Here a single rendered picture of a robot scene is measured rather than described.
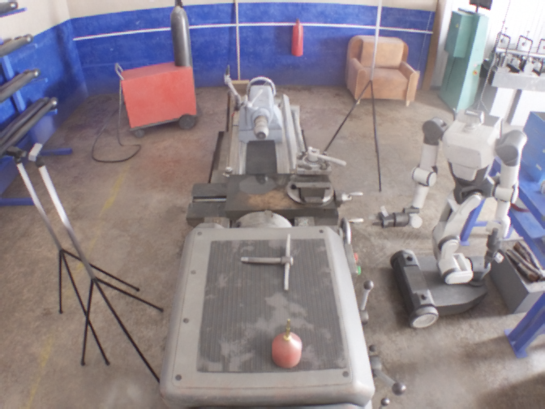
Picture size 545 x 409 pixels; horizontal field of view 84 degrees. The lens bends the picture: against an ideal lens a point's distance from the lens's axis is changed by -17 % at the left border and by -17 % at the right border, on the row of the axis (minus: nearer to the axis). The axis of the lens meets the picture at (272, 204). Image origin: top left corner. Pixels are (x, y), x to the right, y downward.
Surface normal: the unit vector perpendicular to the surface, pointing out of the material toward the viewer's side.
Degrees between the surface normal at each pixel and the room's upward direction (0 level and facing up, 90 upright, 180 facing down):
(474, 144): 58
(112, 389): 0
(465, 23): 90
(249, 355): 0
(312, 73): 90
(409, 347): 0
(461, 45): 90
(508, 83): 90
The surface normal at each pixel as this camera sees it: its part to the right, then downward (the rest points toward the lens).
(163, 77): 0.37, 0.59
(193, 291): 0.00, -0.77
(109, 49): 0.03, 0.64
